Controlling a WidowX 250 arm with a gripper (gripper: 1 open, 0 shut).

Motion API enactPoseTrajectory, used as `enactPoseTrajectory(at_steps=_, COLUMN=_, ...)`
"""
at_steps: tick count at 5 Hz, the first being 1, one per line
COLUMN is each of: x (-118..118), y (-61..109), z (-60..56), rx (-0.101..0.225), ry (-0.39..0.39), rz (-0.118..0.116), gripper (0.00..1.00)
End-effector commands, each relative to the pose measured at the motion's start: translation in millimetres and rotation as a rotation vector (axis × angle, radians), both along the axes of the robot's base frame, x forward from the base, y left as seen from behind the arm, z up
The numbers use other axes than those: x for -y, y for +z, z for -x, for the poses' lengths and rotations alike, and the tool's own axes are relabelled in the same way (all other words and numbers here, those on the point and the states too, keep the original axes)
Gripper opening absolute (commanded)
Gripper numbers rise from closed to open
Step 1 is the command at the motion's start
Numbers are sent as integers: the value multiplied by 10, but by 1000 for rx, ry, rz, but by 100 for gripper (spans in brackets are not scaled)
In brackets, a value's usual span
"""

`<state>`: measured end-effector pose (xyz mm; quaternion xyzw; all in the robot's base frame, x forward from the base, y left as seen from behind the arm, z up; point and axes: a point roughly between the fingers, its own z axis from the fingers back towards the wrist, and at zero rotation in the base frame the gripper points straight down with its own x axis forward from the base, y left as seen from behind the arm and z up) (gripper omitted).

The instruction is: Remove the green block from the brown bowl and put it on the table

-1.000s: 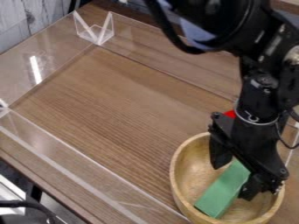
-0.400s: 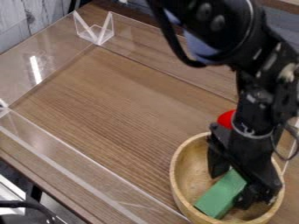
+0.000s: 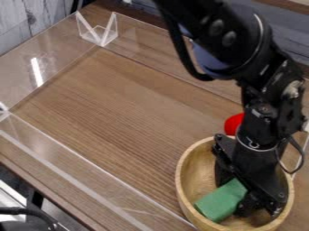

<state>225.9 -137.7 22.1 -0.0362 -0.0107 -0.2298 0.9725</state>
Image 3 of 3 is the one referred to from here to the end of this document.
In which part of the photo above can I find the black cable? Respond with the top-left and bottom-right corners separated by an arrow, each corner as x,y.
0,206 -> 59,231

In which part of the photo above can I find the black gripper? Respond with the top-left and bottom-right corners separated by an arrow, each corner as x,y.
212,132 -> 290,218

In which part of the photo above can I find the brown wooden bowl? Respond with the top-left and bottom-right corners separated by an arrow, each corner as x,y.
175,137 -> 294,231

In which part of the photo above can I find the black table leg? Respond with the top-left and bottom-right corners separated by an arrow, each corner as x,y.
31,191 -> 43,208

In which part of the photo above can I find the clear acrylic enclosure wall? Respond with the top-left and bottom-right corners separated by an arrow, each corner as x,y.
0,11 -> 309,231

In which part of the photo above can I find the red plush strawberry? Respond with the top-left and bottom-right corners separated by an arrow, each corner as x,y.
225,113 -> 244,135

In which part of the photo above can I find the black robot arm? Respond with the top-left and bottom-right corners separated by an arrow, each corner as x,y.
154,0 -> 309,217

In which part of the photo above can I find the green rectangular block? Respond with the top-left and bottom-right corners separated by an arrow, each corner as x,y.
193,179 -> 248,223

